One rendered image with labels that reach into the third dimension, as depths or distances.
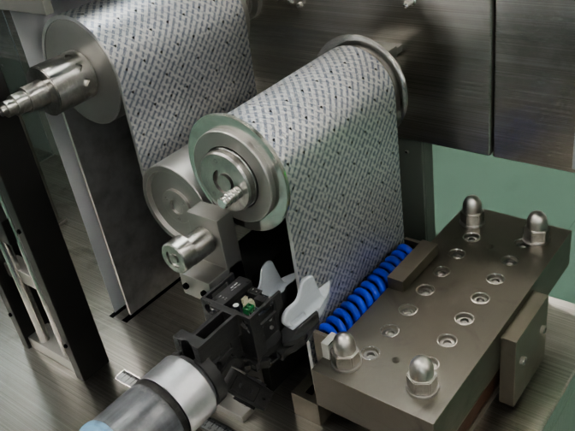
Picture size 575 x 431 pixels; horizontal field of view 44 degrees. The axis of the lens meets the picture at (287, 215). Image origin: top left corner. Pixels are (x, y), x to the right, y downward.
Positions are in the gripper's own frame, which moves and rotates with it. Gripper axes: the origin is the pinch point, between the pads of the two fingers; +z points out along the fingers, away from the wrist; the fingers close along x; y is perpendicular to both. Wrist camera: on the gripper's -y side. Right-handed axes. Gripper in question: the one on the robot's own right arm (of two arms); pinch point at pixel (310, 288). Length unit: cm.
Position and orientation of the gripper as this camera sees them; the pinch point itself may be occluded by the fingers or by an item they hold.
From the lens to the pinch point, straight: 88.1
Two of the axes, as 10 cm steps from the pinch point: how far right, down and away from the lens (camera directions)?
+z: 6.1, -4.9, 6.2
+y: -1.4, -8.4, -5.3
